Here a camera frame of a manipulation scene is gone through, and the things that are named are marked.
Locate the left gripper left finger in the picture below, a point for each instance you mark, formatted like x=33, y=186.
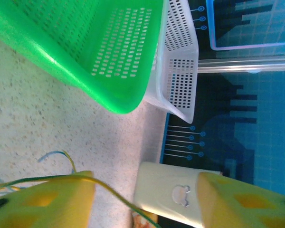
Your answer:
x=50, y=204

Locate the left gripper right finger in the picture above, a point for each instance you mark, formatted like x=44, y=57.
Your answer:
x=242, y=209

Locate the beige pen holder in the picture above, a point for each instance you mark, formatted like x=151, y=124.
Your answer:
x=161, y=185

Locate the green plastic basket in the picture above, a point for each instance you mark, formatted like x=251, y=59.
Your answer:
x=73, y=47

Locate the white plastic basket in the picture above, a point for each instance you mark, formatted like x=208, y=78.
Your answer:
x=180, y=52

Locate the aluminium frame post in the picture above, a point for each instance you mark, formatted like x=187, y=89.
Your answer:
x=240, y=65

